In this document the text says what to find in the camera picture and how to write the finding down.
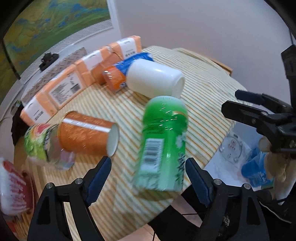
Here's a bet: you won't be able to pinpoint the green plastic cup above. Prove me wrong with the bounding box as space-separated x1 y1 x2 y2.
134 96 189 192

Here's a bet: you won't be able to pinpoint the green watermelon label cup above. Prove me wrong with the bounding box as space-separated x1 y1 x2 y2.
24 124 75 171

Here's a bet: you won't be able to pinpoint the white plastic cup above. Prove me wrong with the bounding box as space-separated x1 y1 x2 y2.
126 59 185 98

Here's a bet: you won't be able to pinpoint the orange and blue cup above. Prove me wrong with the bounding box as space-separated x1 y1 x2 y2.
103 52 154 93

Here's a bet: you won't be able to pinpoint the small orange paper cup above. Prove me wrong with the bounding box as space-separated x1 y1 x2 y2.
91 53 123 85

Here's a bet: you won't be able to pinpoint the gloved right hand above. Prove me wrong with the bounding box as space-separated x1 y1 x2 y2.
258 137 295 200

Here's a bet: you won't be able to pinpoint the red white flower pot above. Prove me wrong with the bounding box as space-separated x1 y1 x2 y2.
1 158 35 216

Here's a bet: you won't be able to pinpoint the blue packaged items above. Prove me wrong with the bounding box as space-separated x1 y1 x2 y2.
241 147 273 188

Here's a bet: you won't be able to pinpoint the striped tablecloth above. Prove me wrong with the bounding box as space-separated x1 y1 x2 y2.
14 46 249 241

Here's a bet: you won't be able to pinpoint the orange tissue pack nearest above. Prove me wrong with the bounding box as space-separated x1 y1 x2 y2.
20 93 57 126

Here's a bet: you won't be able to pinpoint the orange tissue pack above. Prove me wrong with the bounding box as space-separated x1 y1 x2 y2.
74 47 111 86
20 93 57 126
107 35 142 60

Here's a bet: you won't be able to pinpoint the orange tissue pack barcode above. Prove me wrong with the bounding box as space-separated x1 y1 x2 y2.
43 64 87 109

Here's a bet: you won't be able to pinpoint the orange tissue pack far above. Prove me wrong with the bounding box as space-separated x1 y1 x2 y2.
107 35 142 60

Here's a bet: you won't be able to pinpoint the black teapot set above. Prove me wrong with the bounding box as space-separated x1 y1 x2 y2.
39 53 59 71

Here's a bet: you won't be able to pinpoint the landscape painting scroll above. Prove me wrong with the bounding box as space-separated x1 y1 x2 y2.
1 1 111 100

